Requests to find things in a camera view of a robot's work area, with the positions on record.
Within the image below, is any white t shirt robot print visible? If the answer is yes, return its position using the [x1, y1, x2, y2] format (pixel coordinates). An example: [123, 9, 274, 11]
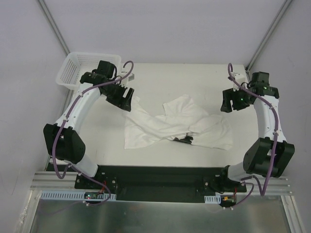
[124, 95, 233, 150]

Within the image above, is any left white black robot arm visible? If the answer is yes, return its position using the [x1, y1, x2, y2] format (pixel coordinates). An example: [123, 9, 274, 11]
[43, 60, 134, 189]

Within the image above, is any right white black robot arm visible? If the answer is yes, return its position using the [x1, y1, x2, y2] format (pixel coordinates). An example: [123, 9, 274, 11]
[216, 67, 295, 192]

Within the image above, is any white perforated plastic basket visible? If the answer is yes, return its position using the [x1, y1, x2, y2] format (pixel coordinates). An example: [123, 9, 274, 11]
[55, 52, 122, 91]

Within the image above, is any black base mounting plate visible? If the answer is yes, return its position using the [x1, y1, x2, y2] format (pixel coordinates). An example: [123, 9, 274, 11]
[46, 164, 247, 202]

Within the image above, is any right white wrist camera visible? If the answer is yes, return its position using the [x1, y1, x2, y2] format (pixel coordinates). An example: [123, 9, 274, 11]
[231, 72, 245, 85]

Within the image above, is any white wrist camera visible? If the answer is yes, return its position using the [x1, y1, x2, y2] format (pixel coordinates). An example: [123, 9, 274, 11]
[231, 72, 245, 85]
[122, 73, 135, 83]

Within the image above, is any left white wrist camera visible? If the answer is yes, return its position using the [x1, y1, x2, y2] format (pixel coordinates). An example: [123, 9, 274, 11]
[122, 73, 135, 83]

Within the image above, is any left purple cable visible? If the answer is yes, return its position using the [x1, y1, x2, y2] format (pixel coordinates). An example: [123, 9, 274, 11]
[50, 60, 136, 214]

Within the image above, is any purple cable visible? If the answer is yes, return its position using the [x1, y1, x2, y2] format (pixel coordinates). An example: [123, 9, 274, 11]
[50, 60, 136, 214]
[206, 63, 280, 214]

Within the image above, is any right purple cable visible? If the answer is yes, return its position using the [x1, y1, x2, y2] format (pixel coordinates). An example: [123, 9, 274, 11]
[206, 63, 280, 214]

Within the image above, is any aluminium frame rail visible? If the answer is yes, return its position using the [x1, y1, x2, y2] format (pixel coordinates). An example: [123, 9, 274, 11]
[30, 169, 292, 197]

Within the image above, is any right slotted cable duct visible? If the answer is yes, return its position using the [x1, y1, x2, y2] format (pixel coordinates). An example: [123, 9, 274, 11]
[204, 195, 221, 204]

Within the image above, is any slotted cable duct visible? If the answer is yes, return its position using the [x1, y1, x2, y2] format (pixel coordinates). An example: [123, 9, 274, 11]
[204, 195, 221, 204]
[41, 191, 117, 201]

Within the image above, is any left slotted cable duct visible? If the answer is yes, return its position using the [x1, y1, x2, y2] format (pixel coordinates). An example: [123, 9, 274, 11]
[41, 191, 117, 201]

